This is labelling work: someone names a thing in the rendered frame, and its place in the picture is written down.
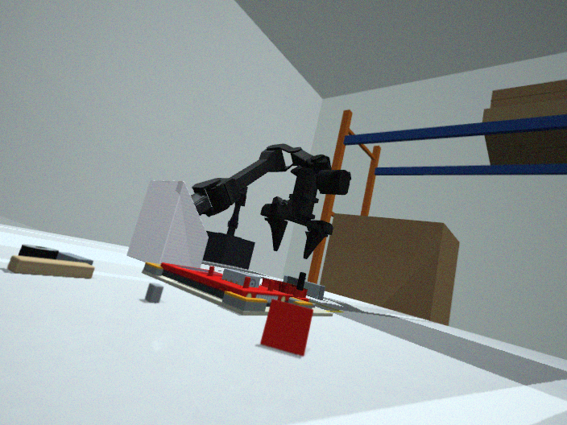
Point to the tan flat bar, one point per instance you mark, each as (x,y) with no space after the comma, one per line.
(48,267)

